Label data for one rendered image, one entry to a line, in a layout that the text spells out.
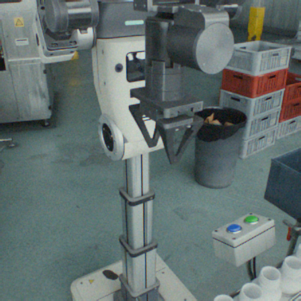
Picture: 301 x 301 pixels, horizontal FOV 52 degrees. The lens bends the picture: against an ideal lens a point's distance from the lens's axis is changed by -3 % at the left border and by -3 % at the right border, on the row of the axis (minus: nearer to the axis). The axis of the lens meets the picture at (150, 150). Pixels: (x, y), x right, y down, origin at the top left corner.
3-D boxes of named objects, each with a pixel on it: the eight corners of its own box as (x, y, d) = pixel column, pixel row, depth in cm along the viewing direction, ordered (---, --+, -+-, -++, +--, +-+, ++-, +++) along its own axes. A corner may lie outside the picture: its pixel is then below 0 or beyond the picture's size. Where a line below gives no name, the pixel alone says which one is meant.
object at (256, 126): (245, 141, 318) (248, 120, 307) (215, 127, 347) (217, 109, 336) (278, 126, 351) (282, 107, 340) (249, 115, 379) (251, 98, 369)
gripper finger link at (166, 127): (164, 177, 45) (166, 114, 41) (138, 155, 50) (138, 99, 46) (201, 164, 48) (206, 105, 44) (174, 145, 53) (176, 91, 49)
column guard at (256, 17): (253, 44, 980) (258, 7, 929) (244, 41, 1010) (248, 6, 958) (262, 43, 999) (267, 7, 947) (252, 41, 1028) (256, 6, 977)
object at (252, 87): (252, 99, 298) (255, 76, 287) (219, 88, 326) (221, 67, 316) (285, 88, 331) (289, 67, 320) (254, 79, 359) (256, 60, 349)
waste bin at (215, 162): (211, 198, 270) (218, 130, 240) (179, 174, 304) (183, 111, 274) (248, 183, 291) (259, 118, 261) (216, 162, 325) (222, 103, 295)
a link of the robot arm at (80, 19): (72, 5, 76) (52, 7, 74) (84, -17, 67) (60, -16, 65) (82, 40, 77) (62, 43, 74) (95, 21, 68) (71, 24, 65)
